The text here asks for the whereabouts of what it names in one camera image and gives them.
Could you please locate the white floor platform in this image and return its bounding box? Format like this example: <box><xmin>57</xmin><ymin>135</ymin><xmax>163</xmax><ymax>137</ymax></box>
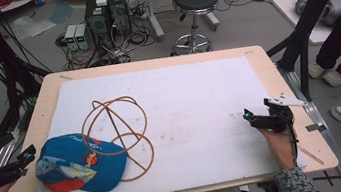
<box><xmin>270</xmin><ymin>0</ymin><xmax>341</xmax><ymax>51</ymax></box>

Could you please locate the white foam mat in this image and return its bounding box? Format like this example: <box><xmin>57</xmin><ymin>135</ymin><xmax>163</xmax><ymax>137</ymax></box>
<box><xmin>13</xmin><ymin>49</ymin><xmax>309</xmax><ymax>192</ymax></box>

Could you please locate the grey tape piece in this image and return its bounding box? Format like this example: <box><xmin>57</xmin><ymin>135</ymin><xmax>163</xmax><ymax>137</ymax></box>
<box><xmin>304</xmin><ymin>122</ymin><xmax>328</xmax><ymax>134</ymax></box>

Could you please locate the tangle of black floor cables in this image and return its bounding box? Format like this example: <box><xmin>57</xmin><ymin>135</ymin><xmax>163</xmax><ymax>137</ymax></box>
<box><xmin>51</xmin><ymin>0</ymin><xmax>162</xmax><ymax>73</ymax></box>

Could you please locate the white round table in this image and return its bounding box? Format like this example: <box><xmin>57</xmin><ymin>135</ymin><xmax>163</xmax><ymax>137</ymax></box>
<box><xmin>0</xmin><ymin>0</ymin><xmax>43</xmax><ymax>14</ymax></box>

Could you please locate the aluminium rail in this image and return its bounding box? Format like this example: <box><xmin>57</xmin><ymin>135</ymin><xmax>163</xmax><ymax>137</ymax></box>
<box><xmin>0</xmin><ymin>104</ymin><xmax>46</xmax><ymax>169</ymax></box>
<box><xmin>275</xmin><ymin>54</ymin><xmax>341</xmax><ymax>192</ymax></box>

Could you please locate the person's right hand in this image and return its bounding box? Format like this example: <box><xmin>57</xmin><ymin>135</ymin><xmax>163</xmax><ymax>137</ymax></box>
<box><xmin>258</xmin><ymin>123</ymin><xmax>300</xmax><ymax>174</ymax></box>

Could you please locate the blue printed cap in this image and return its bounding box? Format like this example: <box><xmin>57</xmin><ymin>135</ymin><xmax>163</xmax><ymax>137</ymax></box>
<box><xmin>30</xmin><ymin>126</ymin><xmax>133</xmax><ymax>192</ymax></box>

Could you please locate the grey power supply unit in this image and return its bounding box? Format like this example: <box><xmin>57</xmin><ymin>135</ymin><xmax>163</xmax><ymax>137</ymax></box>
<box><xmin>73</xmin><ymin>23</ymin><xmax>93</xmax><ymax>52</ymax></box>
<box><xmin>62</xmin><ymin>23</ymin><xmax>81</xmax><ymax>52</ymax></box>

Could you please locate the black round stool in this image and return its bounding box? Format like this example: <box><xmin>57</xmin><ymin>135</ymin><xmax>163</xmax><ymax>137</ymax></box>
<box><xmin>162</xmin><ymin>0</ymin><xmax>227</xmax><ymax>58</ymax></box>

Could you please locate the clear plastic sheet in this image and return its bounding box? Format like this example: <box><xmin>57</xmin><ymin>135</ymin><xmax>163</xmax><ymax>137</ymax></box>
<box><xmin>7</xmin><ymin>1</ymin><xmax>79</xmax><ymax>42</ymax></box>

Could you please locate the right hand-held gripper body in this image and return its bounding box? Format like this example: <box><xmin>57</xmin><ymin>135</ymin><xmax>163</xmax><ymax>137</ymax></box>
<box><xmin>249</xmin><ymin>89</ymin><xmax>312</xmax><ymax>138</ymax></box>

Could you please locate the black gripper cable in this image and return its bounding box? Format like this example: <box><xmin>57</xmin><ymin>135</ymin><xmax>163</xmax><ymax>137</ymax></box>
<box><xmin>284</xmin><ymin>124</ymin><xmax>304</xmax><ymax>168</ymax></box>

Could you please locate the thin wooden strip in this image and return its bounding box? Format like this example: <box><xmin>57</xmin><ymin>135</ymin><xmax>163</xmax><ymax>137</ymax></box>
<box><xmin>296</xmin><ymin>141</ymin><xmax>326</xmax><ymax>170</ymax></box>

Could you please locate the black computer tower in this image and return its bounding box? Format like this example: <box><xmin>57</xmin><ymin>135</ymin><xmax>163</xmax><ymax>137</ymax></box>
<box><xmin>81</xmin><ymin>0</ymin><xmax>116</xmax><ymax>52</ymax></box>
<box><xmin>107</xmin><ymin>0</ymin><xmax>134</xmax><ymax>39</ymax></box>

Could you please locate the brown wire hat stand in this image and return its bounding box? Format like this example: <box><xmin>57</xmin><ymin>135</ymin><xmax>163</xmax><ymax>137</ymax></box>
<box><xmin>77</xmin><ymin>92</ymin><xmax>160</xmax><ymax>188</ymax></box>

